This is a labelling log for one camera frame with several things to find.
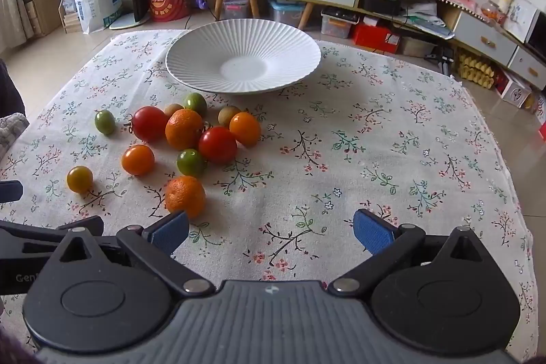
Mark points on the loose paper sheets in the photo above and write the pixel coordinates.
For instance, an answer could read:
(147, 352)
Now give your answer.
(426, 23)

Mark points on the glass jar with oranges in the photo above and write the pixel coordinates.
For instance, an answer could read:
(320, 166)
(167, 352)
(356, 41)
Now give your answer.
(489, 11)

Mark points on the stack of egg cartons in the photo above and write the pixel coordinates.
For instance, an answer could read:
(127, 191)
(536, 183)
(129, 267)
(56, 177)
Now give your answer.
(475, 69)

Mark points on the orange tomato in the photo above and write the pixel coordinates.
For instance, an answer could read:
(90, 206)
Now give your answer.
(138, 159)

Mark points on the translucent plastic box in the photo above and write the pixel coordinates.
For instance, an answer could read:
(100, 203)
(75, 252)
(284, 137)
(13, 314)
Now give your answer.
(416, 46)

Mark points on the red tomato with stem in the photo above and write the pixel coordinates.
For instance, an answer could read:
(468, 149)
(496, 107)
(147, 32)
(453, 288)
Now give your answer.
(149, 125)

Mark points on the clear storage box pink contents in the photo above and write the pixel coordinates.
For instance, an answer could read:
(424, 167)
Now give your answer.
(235, 8)

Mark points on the orange mandarin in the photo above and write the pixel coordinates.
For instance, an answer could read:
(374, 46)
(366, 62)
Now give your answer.
(183, 129)
(185, 195)

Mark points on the long low drawer stand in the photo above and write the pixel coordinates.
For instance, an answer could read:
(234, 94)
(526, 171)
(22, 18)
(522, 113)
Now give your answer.
(486, 35)

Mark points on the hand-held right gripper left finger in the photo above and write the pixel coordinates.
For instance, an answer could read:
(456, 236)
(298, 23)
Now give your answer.
(170, 234)

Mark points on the white red printed box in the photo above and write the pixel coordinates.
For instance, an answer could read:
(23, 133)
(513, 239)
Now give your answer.
(514, 91)

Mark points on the white ribbed plate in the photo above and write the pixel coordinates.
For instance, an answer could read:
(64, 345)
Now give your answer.
(243, 65)

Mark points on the black tripod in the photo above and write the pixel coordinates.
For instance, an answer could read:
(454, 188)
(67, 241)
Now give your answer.
(441, 59)

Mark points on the grey knit cloth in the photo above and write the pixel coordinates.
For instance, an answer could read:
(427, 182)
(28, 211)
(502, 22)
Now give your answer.
(13, 133)

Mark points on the black basket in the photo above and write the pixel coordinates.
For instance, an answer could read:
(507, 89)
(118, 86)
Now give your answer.
(381, 1)

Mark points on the clear storage box black lid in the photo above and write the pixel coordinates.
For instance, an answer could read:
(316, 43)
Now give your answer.
(339, 23)

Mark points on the floral tablecloth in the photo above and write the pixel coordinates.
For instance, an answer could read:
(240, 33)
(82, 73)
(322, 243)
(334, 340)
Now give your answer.
(341, 176)

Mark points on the dark cloth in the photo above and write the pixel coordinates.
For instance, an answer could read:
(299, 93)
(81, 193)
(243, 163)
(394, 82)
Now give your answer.
(10, 91)

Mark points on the smooth oval orange fruit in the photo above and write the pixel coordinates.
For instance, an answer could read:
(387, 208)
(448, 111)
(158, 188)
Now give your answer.
(245, 129)

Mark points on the clear storage box blue lid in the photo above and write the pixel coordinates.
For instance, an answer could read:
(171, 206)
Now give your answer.
(286, 14)

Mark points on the white paper bag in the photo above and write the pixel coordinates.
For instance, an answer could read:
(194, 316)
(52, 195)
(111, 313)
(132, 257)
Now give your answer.
(98, 6)

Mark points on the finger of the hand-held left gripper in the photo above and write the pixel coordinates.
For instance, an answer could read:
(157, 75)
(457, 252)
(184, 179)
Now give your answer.
(30, 238)
(10, 191)

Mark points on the small tan round fruit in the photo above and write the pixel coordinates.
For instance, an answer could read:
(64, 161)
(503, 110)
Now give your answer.
(172, 109)
(227, 114)

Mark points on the green tomato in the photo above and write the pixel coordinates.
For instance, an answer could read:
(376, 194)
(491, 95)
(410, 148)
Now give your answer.
(196, 104)
(190, 162)
(104, 121)

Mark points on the yellow-orange tomato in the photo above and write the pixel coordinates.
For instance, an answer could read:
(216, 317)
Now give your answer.
(79, 179)

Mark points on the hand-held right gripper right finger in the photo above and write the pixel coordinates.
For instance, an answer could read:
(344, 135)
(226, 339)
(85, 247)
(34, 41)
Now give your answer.
(375, 236)

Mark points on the white box with drawing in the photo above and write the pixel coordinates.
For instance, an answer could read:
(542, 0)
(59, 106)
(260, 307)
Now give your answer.
(522, 18)

